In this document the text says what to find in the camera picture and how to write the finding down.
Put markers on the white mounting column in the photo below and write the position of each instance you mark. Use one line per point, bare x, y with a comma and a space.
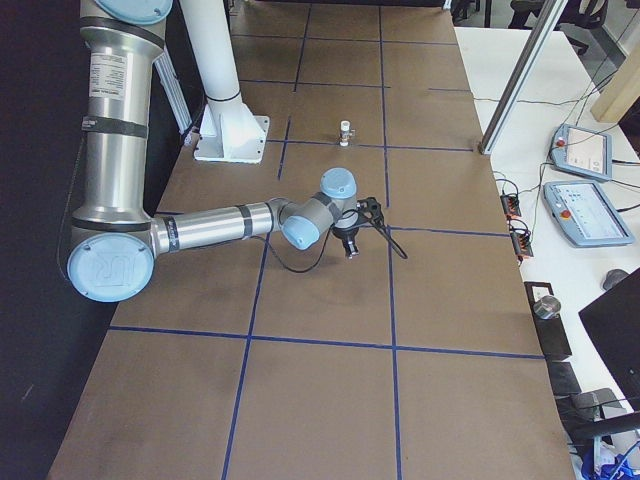
229, 131

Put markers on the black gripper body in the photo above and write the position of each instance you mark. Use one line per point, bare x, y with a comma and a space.
346, 237

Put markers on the orange black connector block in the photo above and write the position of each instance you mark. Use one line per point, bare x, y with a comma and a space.
511, 205

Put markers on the white PPR valve fitting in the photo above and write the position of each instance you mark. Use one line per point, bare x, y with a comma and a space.
346, 133

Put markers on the black computer mouse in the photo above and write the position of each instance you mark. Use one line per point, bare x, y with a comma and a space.
613, 277

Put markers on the near teach pendant tablet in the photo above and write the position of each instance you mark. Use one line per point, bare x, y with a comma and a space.
585, 215

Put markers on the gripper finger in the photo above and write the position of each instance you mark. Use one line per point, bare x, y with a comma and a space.
350, 247

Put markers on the silver metal cylinder weight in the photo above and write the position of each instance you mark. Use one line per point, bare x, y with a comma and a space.
546, 307

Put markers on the aluminium frame post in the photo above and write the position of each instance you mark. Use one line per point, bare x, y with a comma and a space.
550, 14

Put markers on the brown paper table cover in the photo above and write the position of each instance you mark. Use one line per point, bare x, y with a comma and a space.
256, 360

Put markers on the teach pendant tablet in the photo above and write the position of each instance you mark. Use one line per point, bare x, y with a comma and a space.
583, 152
585, 215

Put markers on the black monitor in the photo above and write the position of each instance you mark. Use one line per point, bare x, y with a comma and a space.
612, 324

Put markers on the far teach pendant tablet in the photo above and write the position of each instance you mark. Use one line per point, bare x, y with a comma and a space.
583, 152

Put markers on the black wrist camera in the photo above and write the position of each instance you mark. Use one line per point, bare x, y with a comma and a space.
370, 211

